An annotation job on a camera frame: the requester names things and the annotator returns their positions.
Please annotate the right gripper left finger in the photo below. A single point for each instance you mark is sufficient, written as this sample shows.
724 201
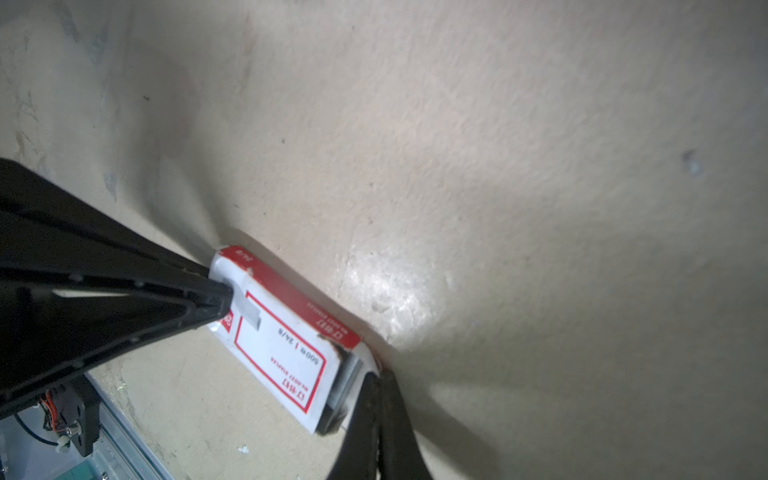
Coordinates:
358 456

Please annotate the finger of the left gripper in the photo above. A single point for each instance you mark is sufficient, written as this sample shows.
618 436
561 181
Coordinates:
79 289

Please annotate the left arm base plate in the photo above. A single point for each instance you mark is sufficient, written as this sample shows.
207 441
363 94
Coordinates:
73 412

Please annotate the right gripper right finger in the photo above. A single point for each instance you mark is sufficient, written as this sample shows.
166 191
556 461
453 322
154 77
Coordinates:
399 453

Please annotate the red white staple box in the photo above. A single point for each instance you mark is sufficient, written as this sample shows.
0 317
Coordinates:
310 361

